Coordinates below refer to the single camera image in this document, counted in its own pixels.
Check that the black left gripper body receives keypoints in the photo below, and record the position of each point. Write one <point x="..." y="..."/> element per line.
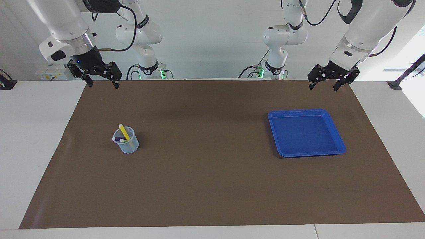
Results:
<point x="335" y="69"/>

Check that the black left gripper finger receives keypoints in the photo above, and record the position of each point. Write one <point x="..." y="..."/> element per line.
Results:
<point x="348" y="76"/>
<point x="317" y="73"/>

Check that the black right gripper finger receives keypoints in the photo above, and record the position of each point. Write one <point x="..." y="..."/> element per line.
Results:
<point x="113" y="73"/>
<point x="79" y="73"/>

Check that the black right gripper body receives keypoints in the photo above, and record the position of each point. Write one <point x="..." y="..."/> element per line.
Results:
<point x="88" y="63"/>

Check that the yellow pen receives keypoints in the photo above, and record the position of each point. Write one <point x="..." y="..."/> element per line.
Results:
<point x="125" y="132"/>

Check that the purple pen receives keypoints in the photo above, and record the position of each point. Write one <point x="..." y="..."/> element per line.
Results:
<point x="118" y="138"/>

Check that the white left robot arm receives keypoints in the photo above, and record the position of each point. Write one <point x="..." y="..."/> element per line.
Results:
<point x="368" y="26"/>

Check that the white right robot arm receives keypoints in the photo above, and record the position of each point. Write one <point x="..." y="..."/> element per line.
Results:
<point x="63" y="20"/>

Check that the black stand with base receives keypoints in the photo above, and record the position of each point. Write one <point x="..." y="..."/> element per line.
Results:
<point x="395" y="84"/>

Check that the blue plastic tray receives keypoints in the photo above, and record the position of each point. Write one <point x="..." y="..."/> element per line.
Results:
<point x="305" y="132"/>

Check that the pale blue mesh pen cup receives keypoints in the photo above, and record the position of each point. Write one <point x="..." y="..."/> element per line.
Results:
<point x="131" y="147"/>

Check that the brown table mat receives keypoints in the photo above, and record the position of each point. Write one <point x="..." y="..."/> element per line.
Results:
<point x="212" y="182"/>

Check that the black clamp mount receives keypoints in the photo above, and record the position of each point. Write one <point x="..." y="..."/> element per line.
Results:
<point x="7" y="83"/>

